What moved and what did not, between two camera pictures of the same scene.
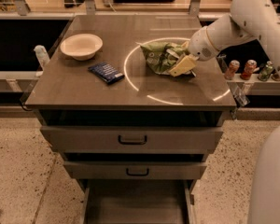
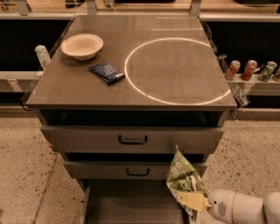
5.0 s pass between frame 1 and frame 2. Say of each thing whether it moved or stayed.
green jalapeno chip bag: moved
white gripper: moved
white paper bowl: stayed
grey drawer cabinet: stayed
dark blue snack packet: stayed
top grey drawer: stayed
